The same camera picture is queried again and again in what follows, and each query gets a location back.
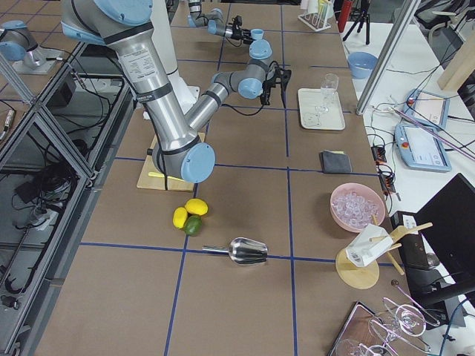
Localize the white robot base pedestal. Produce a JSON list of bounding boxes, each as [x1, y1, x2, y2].
[[151, 0, 200, 113]]

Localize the wooden stand round base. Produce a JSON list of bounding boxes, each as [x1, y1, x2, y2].
[[335, 222, 433, 291]]

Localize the glasses on tray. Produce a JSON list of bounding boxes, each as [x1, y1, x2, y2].
[[328, 280, 441, 355]]

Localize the wooden cutting board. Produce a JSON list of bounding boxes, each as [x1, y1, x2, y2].
[[137, 154, 194, 192]]

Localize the blue teach pendant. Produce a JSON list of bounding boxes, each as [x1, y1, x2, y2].
[[394, 124, 452, 172], [403, 89, 450, 130]]

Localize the clear wine glass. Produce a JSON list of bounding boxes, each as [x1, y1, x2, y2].
[[316, 73, 339, 114]]

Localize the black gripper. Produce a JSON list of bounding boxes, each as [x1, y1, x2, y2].
[[230, 16, 254, 45], [259, 65, 292, 109]]

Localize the grey folded cloth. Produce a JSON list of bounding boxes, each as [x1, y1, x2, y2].
[[319, 150, 353, 174]]

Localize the light blue cup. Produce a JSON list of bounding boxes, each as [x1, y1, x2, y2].
[[250, 28, 264, 41]]

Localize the red cylinder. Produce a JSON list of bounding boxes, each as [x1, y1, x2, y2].
[[337, 0, 353, 33]]

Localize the pink bowl of ice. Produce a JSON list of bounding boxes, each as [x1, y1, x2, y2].
[[330, 183, 386, 232]]

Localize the white carton on stand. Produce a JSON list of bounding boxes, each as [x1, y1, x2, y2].
[[345, 224, 393, 268]]

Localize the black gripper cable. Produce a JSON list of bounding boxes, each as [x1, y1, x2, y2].
[[220, 61, 283, 116]]

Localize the green lime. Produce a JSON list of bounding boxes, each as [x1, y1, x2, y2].
[[183, 215, 203, 236]]

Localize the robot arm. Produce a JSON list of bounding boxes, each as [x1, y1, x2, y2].
[[187, 0, 255, 45], [61, 1, 292, 183]]

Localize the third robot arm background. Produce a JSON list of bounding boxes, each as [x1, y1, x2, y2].
[[1, 20, 64, 75]]

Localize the white wire cup rack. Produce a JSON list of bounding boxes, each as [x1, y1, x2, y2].
[[298, 0, 334, 32]]

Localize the yellow lemon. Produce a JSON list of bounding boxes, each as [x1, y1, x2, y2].
[[184, 198, 209, 216], [172, 207, 189, 229]]

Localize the cream bear tray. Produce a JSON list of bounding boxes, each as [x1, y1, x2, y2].
[[298, 88, 345, 131]]

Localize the aluminium frame post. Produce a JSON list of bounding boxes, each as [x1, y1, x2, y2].
[[356, 0, 422, 115]]

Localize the blue bowl with fork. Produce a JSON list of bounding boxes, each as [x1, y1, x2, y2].
[[347, 52, 378, 79]]

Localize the yellow plastic knife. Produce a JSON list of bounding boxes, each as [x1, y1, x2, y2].
[[148, 171, 183, 182]]

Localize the black tripod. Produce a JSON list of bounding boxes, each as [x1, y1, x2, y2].
[[342, 0, 371, 45]]

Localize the black laptop monitor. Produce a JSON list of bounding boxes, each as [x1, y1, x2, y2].
[[391, 173, 474, 307]]

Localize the metal ice scoop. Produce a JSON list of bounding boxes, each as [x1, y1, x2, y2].
[[202, 237, 269, 266]]

